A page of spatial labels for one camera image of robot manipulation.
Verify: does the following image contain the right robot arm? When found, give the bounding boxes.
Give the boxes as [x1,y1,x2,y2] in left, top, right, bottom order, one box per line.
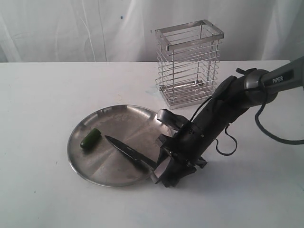
[151,58,304,187]

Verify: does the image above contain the black handled knife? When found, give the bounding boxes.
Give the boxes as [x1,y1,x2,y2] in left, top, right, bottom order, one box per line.
[105,135,157,171]

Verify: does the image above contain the green cucumber piece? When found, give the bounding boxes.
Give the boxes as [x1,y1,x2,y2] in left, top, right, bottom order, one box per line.
[80,128,102,151]

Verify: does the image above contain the wire cutlery rack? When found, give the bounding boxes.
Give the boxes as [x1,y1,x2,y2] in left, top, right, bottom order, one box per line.
[155,19,224,110]

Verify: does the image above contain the round steel plate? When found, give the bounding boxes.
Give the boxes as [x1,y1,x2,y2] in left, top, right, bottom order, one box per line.
[67,104,172,187]

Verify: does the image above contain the white backdrop curtain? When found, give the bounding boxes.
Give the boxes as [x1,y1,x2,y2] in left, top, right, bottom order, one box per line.
[0,0,304,62]

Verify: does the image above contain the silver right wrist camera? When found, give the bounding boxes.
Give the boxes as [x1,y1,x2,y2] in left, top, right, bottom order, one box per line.
[157,109,189,131]

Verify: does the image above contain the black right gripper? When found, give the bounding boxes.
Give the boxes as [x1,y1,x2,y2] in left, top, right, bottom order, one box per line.
[151,134,208,188]

